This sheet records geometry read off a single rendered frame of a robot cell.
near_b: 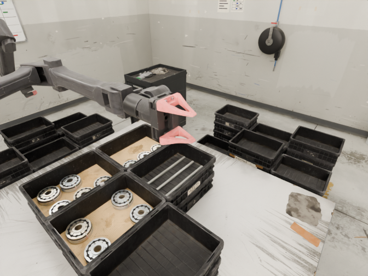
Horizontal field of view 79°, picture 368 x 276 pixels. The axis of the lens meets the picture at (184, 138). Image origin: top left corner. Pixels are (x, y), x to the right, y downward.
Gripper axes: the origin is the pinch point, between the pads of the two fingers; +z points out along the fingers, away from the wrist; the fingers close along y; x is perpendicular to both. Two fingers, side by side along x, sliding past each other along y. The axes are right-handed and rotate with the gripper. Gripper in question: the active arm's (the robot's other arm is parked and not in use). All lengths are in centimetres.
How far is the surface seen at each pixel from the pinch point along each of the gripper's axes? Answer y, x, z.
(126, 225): 62, 1, -35
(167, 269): 63, 3, -8
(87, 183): 62, -2, -72
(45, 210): 62, 20, -71
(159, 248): 63, -1, -16
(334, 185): 145, -198, 37
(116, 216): 62, 1, -42
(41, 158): 105, -10, -186
